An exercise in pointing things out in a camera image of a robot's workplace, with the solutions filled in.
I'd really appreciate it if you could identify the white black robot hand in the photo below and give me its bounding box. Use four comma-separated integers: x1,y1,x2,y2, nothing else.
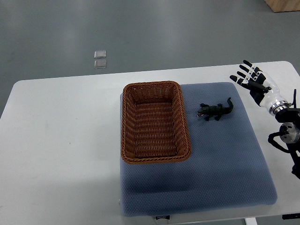
230,60,289,116

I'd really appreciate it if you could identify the dark toy crocodile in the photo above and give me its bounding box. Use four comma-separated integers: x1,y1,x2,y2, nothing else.
196,97,233,121

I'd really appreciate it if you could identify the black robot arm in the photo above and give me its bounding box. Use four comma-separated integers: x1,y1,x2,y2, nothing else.
268,90,300,178

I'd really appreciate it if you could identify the brown wicker basket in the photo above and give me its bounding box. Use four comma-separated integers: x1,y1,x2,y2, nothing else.
120,81,192,165

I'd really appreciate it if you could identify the wooden box corner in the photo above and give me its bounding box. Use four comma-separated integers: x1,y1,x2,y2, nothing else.
265,0,300,13

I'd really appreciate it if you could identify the blue grey cushion mat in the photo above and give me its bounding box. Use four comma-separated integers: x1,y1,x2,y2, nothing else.
120,82,277,217

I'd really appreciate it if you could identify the black table control panel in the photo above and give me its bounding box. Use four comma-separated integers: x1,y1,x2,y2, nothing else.
282,213,300,220

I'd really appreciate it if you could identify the upper floor plate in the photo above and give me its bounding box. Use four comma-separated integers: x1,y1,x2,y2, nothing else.
94,50,106,59

